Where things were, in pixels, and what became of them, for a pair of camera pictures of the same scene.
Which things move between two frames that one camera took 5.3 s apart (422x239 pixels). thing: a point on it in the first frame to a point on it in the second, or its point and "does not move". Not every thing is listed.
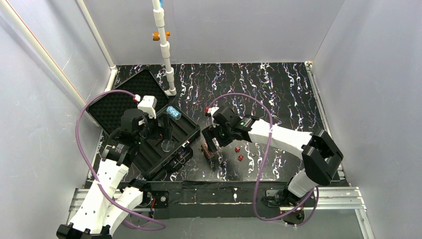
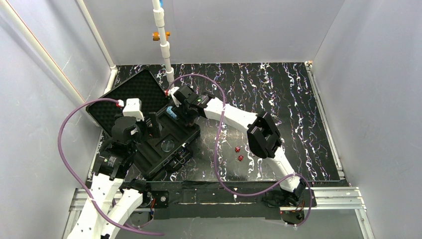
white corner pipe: x=113 y=68 does not move
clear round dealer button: x=167 y=145 does not move
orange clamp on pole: x=156 y=36 does not move
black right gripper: x=213 y=136 to x=181 y=107
